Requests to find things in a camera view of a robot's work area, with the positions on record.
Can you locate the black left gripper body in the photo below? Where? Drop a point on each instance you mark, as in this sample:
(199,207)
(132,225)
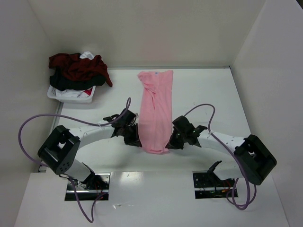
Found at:
(132,136)

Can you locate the black t shirt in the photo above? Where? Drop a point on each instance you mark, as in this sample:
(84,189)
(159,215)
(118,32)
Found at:
(58,81)

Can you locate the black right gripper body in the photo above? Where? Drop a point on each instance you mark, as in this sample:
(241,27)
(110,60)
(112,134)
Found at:
(176,138)

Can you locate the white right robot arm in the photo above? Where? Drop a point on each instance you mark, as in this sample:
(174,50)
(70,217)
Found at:
(253,160)

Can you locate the dark red t shirt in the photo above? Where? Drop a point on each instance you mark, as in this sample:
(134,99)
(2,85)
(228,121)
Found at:
(76,69)

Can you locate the aluminium rail at table edge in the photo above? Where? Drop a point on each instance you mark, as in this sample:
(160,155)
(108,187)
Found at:
(168,67)

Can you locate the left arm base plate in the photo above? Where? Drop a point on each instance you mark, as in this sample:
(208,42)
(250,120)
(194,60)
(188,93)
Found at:
(98,188)

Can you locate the pink t shirt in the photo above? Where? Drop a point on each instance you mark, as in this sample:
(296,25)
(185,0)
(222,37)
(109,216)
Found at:
(155,117)

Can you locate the white plastic laundry basket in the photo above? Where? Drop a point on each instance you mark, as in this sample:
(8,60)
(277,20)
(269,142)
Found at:
(72,96)

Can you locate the left side aluminium rail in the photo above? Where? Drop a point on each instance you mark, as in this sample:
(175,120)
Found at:
(48,150)

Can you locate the white t shirt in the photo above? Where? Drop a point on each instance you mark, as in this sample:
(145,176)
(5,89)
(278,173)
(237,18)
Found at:
(87,55)

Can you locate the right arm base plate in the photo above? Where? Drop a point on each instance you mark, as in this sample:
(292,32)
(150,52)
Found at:
(209,186)

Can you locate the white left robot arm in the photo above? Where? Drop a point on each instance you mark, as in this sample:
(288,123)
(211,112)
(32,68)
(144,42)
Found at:
(59,150)

